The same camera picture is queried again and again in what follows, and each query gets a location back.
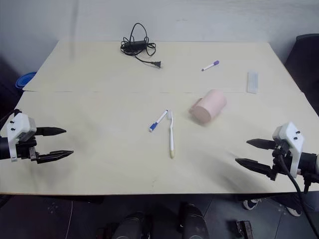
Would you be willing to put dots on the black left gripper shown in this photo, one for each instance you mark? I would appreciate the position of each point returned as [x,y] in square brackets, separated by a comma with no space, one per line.
[25,150]

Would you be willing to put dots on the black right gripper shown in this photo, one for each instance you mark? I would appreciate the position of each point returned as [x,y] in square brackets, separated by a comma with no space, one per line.
[280,161]

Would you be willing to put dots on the white sneaker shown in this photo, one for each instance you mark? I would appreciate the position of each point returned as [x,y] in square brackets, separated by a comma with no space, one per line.
[294,210]
[250,204]

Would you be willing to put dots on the blue plastic basin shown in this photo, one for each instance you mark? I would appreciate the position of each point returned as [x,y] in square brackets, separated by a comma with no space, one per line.
[23,80]

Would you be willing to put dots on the pink cup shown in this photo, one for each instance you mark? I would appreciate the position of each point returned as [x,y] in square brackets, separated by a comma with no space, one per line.
[209,105]

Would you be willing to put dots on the clear plastic case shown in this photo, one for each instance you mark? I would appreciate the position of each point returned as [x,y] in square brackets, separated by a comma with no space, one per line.
[252,82]

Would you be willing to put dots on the small dark floor object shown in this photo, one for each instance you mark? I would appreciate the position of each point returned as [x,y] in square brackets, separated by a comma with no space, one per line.
[243,227]

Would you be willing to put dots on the white toothbrush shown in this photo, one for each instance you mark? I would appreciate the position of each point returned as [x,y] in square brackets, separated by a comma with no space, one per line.
[171,135]

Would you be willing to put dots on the dark rounded shape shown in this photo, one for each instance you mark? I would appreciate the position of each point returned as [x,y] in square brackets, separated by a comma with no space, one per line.
[195,222]

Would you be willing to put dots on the black chair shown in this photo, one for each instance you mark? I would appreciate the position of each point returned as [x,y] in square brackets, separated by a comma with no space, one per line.
[305,64]

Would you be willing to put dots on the purple capped white marker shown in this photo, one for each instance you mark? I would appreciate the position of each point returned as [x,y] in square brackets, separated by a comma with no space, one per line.
[210,65]

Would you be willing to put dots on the blue capped white marker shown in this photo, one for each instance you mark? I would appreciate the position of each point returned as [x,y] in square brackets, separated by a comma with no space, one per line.
[158,122]

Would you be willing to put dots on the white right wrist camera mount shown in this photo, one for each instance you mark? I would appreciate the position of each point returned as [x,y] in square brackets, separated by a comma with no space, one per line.
[290,134]

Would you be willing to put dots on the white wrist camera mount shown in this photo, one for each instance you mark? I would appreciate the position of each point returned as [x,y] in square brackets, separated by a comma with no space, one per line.
[18,125]
[290,134]

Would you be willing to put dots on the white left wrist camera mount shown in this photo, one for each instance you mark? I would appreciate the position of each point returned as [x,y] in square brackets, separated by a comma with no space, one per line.
[18,125]

